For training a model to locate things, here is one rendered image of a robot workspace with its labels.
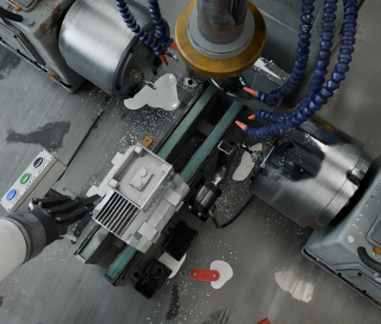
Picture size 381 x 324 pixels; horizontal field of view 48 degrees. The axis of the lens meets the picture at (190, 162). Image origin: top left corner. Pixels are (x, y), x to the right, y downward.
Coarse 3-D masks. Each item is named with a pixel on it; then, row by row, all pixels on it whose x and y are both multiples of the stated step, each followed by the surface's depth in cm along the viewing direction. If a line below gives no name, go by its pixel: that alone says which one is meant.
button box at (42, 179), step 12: (48, 156) 105; (36, 168) 104; (48, 168) 104; (60, 168) 106; (36, 180) 103; (48, 180) 105; (24, 192) 102; (36, 192) 104; (12, 204) 101; (24, 204) 103
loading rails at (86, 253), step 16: (208, 96) 125; (192, 112) 124; (208, 112) 133; (240, 112) 122; (176, 128) 123; (192, 128) 127; (208, 128) 130; (224, 128) 122; (160, 144) 120; (176, 144) 122; (208, 144) 121; (192, 160) 120; (208, 160) 121; (192, 176) 118; (96, 224) 115; (96, 240) 115; (112, 240) 122; (80, 256) 113; (96, 256) 120; (128, 256) 114; (144, 256) 125; (112, 272) 113; (128, 272) 117; (144, 272) 122
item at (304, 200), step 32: (320, 128) 97; (256, 160) 103; (288, 160) 95; (320, 160) 93; (352, 160) 94; (256, 192) 103; (288, 192) 96; (320, 192) 93; (352, 192) 93; (320, 224) 99
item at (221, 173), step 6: (222, 144) 86; (228, 144) 86; (222, 150) 86; (228, 150) 86; (222, 156) 89; (228, 156) 87; (216, 162) 98; (222, 162) 94; (228, 162) 92; (216, 168) 103; (222, 168) 99; (228, 168) 100; (216, 174) 108; (222, 174) 104; (222, 180) 108
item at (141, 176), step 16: (128, 160) 99; (144, 160) 100; (160, 160) 97; (112, 176) 96; (128, 176) 99; (144, 176) 97; (160, 176) 99; (128, 192) 98; (144, 192) 98; (160, 192) 100; (144, 208) 96
